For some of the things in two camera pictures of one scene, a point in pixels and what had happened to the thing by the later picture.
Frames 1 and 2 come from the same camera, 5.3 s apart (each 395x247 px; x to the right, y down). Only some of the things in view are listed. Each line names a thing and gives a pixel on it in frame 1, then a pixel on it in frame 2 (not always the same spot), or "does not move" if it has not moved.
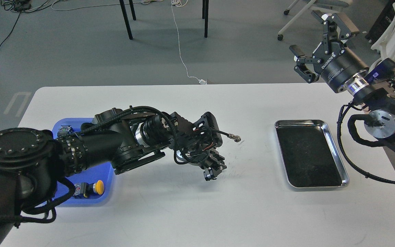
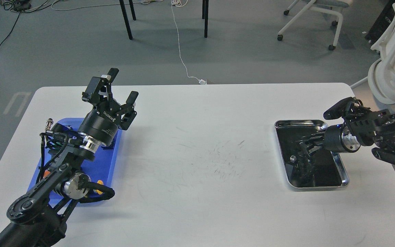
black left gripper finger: [220, 159] → [99, 89]
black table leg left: [126, 18] does not move
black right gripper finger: [297, 51] → [312, 140]
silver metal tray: [309, 158] does not move
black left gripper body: [210, 160] → [102, 122]
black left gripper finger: [208, 175] → [132, 97]
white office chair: [331, 4] does not move
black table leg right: [205, 15] does not move
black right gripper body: [336, 63] → [328, 139]
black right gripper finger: [346, 26] → [312, 149]
